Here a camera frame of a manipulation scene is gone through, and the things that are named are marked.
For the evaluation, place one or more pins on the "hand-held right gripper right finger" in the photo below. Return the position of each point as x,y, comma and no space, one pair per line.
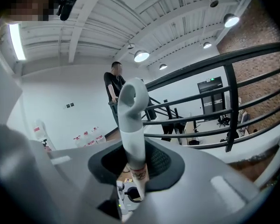
200,195

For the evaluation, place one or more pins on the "large dome pendant lamp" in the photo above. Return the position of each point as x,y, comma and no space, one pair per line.
231,20
141,56

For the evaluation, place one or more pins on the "black wall switches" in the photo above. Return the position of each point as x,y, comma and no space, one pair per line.
70,105

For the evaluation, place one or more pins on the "black office chair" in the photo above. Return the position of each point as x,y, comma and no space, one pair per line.
223,121

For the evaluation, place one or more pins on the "black metal railing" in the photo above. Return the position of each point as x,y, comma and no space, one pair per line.
232,101

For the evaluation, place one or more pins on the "black head-mounted camera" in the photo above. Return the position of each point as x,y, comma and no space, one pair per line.
67,3

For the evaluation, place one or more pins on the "fluorescent tube ceiling light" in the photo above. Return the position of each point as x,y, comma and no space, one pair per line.
17,42

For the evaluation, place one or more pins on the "black double door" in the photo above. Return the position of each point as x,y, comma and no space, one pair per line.
211,97

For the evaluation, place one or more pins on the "clear water jug red label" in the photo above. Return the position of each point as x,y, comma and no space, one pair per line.
98,134
88,137
39,129
78,141

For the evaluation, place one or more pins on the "round black ceiling fixture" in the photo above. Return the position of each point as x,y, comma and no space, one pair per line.
214,3

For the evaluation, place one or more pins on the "small dome pendant lamp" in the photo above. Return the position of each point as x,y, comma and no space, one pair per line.
207,45
163,66

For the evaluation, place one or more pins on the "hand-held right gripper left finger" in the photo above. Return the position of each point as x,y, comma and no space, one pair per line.
44,185

